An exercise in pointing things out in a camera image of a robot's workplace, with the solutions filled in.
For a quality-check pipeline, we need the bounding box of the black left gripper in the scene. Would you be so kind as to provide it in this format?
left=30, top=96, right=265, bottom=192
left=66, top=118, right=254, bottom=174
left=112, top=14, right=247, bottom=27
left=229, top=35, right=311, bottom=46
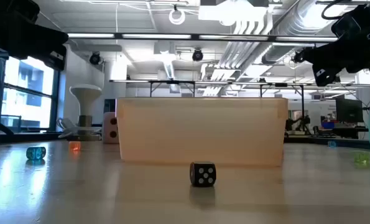
left=0, top=22, right=69, bottom=71

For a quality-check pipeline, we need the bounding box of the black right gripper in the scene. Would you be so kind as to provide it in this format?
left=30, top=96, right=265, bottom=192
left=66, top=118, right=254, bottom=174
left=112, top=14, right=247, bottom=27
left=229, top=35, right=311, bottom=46
left=302, top=3, right=370, bottom=87

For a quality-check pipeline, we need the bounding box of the large pink foam die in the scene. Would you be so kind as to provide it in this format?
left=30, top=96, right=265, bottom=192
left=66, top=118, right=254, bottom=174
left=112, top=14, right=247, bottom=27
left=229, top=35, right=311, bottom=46
left=102, top=111, right=120, bottom=144

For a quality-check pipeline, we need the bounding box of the small green translucent die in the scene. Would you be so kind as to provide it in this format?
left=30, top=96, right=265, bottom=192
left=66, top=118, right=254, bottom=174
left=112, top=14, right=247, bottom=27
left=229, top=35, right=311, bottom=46
left=354, top=151, right=370, bottom=169

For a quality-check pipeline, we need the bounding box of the orange translucent plastic bin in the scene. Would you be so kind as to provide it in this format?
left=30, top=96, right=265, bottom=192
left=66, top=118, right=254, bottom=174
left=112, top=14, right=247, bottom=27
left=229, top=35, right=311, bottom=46
left=115, top=97, right=289, bottom=167

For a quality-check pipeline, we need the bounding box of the small black die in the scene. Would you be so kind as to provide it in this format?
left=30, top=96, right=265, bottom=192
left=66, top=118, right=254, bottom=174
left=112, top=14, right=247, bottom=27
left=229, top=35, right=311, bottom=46
left=189, top=161, right=217, bottom=188

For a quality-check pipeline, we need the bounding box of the black ceiling spotlight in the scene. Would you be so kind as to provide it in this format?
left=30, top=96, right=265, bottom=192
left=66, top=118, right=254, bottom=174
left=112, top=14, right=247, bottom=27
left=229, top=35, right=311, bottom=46
left=89, top=52, right=104, bottom=66
left=192, top=48, right=204, bottom=62

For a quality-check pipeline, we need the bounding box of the large glass window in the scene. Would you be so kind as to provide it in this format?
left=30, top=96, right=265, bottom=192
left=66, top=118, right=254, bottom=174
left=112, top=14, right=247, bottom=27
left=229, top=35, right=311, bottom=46
left=0, top=55, right=61, bottom=131

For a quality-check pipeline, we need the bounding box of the black computer monitor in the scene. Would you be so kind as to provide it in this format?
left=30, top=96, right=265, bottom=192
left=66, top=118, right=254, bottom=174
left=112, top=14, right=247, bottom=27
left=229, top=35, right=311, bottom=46
left=335, top=98, right=364, bottom=124

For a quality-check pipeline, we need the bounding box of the white mushroom-shaped lamp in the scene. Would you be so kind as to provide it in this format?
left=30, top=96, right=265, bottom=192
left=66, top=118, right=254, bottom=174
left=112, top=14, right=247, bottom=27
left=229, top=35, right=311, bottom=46
left=67, top=83, right=103, bottom=142

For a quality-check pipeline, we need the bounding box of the black overhead light bar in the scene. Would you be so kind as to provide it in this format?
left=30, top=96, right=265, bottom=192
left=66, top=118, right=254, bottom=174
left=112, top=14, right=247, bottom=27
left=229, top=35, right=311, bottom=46
left=67, top=32, right=340, bottom=44

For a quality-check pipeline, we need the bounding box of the black ceiling camera cluster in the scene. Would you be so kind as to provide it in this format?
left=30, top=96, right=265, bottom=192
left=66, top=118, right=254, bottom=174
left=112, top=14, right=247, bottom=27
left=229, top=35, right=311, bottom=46
left=292, top=49, right=304, bottom=64

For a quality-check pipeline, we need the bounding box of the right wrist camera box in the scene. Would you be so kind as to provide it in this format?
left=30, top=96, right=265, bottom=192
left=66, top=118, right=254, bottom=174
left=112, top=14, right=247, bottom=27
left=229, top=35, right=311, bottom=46
left=331, top=14, right=359, bottom=38

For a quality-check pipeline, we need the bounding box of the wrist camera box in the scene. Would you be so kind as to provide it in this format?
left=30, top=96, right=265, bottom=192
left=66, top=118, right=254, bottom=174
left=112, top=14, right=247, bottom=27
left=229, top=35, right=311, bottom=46
left=0, top=0, right=41, bottom=23
left=331, top=14, right=359, bottom=38

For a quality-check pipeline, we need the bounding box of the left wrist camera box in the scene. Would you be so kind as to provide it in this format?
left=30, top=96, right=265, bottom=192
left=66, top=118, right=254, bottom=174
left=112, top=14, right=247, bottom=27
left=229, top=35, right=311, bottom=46
left=0, top=0, right=41, bottom=23

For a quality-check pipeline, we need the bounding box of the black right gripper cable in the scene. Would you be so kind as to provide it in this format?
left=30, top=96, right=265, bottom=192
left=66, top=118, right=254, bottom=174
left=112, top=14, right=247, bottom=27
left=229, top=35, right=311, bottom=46
left=320, top=0, right=346, bottom=21

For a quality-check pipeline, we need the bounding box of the white lamp cable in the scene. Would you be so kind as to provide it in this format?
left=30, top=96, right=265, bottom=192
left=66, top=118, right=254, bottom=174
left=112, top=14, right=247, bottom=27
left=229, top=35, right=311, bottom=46
left=56, top=117, right=104, bottom=139

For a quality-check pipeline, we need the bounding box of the black aluminium table frame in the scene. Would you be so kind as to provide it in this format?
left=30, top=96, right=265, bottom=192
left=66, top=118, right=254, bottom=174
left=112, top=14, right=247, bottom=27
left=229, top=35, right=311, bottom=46
left=0, top=114, right=370, bottom=151

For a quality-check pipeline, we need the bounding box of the white coiled cable ring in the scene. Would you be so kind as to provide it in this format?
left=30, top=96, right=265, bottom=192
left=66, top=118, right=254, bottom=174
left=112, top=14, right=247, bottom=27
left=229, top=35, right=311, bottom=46
left=168, top=8, right=186, bottom=26

